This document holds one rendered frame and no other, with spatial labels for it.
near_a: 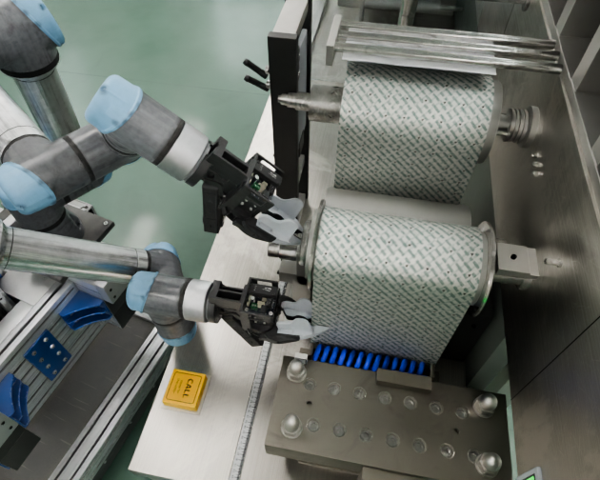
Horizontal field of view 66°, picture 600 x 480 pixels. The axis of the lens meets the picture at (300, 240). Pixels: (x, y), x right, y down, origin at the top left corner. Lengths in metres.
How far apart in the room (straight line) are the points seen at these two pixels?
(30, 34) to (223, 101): 2.24
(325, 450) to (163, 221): 1.86
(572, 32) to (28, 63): 0.96
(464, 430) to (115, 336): 1.40
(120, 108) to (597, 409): 0.64
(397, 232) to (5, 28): 0.77
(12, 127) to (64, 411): 1.27
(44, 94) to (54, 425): 1.16
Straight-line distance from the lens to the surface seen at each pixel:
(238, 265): 1.16
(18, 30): 1.04
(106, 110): 0.65
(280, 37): 0.84
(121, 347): 1.92
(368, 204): 0.83
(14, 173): 0.73
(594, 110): 0.76
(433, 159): 0.83
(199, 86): 3.36
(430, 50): 0.84
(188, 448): 0.99
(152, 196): 2.64
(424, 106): 0.79
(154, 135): 0.65
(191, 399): 0.99
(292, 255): 0.82
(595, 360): 0.59
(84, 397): 1.89
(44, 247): 0.93
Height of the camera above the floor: 1.84
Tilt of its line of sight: 52 degrees down
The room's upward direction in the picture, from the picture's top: straight up
